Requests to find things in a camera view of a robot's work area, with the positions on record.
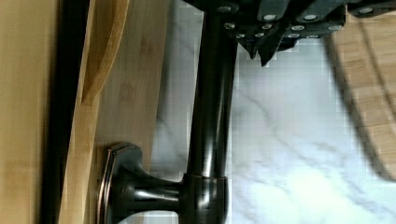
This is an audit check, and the bamboo drawer with black handle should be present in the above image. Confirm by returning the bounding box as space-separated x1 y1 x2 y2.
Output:
57 0 239 224

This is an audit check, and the bamboo cutting board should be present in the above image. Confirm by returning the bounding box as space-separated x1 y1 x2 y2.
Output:
325 12 396 181

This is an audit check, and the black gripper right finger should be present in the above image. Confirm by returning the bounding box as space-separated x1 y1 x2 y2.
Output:
347 0 396 18

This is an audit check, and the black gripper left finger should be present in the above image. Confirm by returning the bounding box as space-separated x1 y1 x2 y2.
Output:
183 0 347 68

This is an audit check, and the bamboo drawer cabinet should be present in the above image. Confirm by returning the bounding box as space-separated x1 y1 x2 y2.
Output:
0 0 90 224

